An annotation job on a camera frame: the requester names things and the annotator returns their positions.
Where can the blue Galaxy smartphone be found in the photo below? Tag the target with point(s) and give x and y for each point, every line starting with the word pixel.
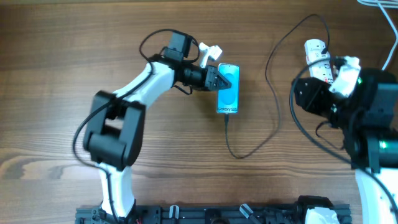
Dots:
pixel 228 99

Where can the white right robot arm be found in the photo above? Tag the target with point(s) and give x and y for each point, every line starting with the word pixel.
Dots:
pixel 365 119

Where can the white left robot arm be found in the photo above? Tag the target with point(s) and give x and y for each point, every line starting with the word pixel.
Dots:
pixel 115 125

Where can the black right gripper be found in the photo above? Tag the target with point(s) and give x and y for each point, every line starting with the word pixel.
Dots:
pixel 325 101

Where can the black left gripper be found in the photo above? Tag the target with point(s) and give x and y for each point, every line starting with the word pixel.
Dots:
pixel 209 72

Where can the white power strip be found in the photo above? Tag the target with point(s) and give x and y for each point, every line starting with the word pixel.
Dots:
pixel 321 70

